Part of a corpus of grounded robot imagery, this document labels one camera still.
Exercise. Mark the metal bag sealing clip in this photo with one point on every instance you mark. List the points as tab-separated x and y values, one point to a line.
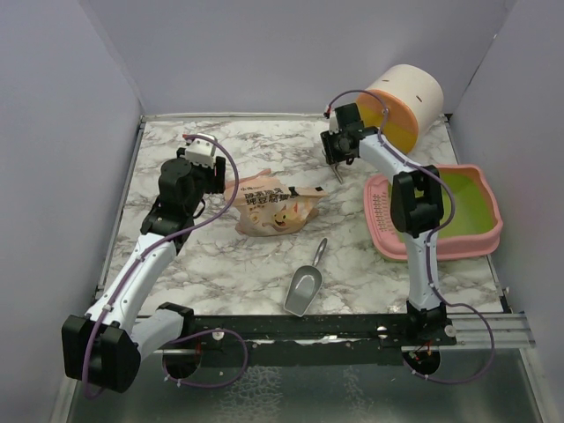
336	172

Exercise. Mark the pink cat litter bag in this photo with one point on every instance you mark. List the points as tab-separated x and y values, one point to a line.
268	207

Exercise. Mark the grey metal litter scoop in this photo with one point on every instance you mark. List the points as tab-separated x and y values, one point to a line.
305	284

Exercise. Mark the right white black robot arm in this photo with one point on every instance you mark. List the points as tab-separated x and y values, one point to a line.
416	210

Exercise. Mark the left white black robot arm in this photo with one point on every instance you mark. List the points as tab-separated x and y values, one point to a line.
106	346

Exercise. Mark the pink green litter box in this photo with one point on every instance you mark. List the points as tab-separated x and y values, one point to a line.
474	231

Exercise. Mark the round pastel drawer cabinet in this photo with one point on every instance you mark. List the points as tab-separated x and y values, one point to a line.
414	99

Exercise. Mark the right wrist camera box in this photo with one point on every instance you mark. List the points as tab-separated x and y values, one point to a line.
334	116

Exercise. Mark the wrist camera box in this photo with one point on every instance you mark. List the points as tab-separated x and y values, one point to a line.
200	150
334	116

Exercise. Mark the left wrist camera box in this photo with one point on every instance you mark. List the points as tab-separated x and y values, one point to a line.
200	150

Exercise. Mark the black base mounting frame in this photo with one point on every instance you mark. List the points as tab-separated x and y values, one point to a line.
238	341

